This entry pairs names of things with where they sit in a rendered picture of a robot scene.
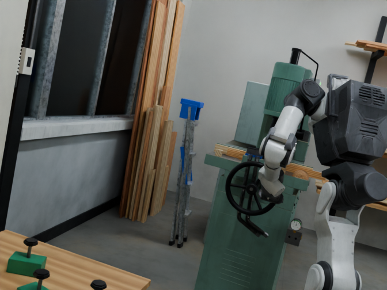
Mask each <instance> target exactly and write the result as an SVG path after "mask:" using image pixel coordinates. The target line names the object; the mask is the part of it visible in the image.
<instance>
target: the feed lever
mask: <svg viewBox="0 0 387 290"><path fill-rule="evenodd" d="M303 121H304V117H303V119H302V121H301V125H300V129H297V131H296V134H295V137H296V138H297V139H298V140H303V137H304V134H305V131H304V130H302V127H303Z"/></svg>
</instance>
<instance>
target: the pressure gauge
mask: <svg viewBox="0 0 387 290"><path fill-rule="evenodd" d="M296 224H297V225H296ZM290 227H291V228H292V229H293V233H296V231H299V230H300V229H301V228H302V222H301V220H300V219H293V220H292V221H291V223H290Z"/></svg>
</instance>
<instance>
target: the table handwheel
mask: <svg viewBox="0 0 387 290"><path fill-rule="evenodd" d="M248 166H255V167H259V168H262V167H263V166H264V164H263V163H261V162H257V161H246V162H243V163H240V164H238V165H237V166H235V167H234V168H233V169H232V170H231V171H230V173H229V175H228V177H227V179H226V183H225V191H226V196H227V199H228V201H229V202H230V204H231V205H232V206H233V207H234V208H235V209H236V210H237V211H239V212H241V213H243V214H245V215H249V216H258V215H262V214H264V213H267V212H268V211H270V210H271V209H272V208H273V207H274V206H275V203H269V204H268V205H267V206H266V207H264V208H263V209H262V207H261V205H260V202H259V199H258V198H257V194H256V192H257V191H258V189H259V186H260V185H261V182H260V180H259V179H257V180H256V182H251V183H249V184H248V185H247V186H245V185H237V184H232V183H231V181H232V178H233V176H234V175H235V174H236V172H238V171H239V170H240V169H242V168H244V167H248ZM231 186H233V187H237V188H243V189H246V191H247V193H248V194H252V195H253V196H254V198H255V200H256V203H257V206H258V208H259V210H255V211H251V210H248V209H245V208H243V207H241V206H239V205H238V204H237V203H236V202H235V200H234V198H233V196H232V194H231V190H230V187H231Z"/></svg>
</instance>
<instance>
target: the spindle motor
mask: <svg viewBox="0 0 387 290"><path fill-rule="evenodd" d="M304 72H305V68H304V67H302V66H298V65H296V64H290V63H284V62H276V63H275V65H274V70H273V73H272V78H271V82H270V87H269V90H268V94H267V99H266V102H265V107H264V111H263V113H264V114H265V115H269V116H274V117H278V118H279V116H280V114H281V112H282V110H283V108H284V103H283V101H284V98H285V96H287V95H288V94H290V93H291V92H292V91H293V90H294V89H295V88H296V87H297V86H298V85H299V84H300V83H301V82H302V80H303V75H304Z"/></svg>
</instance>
